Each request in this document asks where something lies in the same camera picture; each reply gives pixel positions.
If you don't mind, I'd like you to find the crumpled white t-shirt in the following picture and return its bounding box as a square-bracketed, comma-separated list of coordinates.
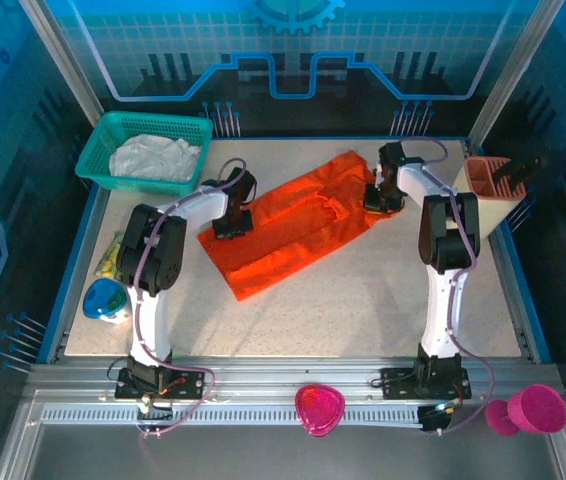
[108, 133, 202, 182]

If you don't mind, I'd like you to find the green plastic basket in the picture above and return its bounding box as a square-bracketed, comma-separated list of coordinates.
[74, 110, 214, 197]

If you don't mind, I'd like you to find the orange t-shirt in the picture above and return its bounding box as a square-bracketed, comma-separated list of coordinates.
[196, 149, 407, 303]

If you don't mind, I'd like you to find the beige holder with pink insert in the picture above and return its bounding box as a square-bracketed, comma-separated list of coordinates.
[450, 156, 528, 246]

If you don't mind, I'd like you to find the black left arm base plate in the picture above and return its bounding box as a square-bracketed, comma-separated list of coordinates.
[114, 367, 207, 401]

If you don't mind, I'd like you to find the aluminium frame post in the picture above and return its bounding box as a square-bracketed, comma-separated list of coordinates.
[466, 0, 566, 144]
[17, 0, 107, 119]

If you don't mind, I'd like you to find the slotted aluminium cable duct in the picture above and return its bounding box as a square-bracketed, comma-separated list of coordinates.
[40, 404, 424, 427]

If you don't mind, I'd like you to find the blue green toy container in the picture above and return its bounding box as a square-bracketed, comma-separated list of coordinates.
[81, 278, 132, 326]

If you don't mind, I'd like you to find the pink heart-shaped bowl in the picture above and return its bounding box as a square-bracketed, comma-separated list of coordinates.
[294, 383, 347, 439]

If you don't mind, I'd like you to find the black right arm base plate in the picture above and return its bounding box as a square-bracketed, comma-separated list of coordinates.
[380, 367, 473, 401]

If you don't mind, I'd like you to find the black tool in holder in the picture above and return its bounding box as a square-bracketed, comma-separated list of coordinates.
[491, 157, 542, 194]

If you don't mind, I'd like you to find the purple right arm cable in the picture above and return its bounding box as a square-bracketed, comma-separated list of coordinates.
[400, 137, 495, 436]

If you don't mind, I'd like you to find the pink goblet cup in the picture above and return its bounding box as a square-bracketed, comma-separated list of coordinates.
[484, 383, 566, 439]

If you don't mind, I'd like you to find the yellow snack bag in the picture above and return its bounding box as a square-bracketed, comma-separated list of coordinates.
[93, 230, 127, 279]

